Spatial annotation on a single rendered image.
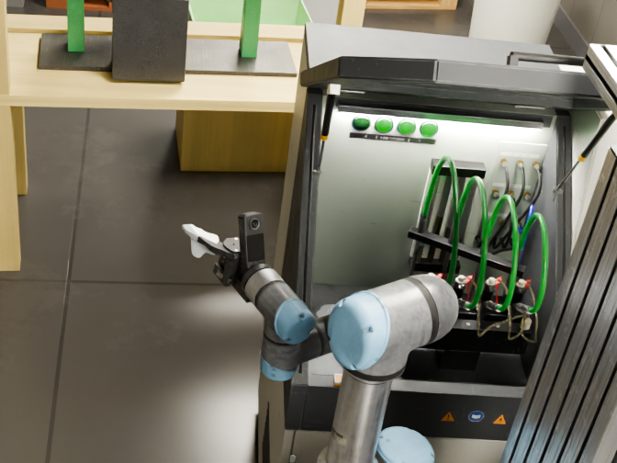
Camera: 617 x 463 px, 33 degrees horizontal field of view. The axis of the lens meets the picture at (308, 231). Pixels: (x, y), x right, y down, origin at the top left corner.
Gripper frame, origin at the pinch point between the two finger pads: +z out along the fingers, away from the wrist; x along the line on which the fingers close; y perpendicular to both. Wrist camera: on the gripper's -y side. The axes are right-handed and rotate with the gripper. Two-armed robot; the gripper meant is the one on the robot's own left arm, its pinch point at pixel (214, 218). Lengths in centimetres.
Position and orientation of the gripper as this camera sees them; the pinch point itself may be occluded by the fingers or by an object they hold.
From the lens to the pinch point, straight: 214.6
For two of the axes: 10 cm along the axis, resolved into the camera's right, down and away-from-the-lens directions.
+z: -5.3, -5.5, 6.4
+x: 8.2, -1.2, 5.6
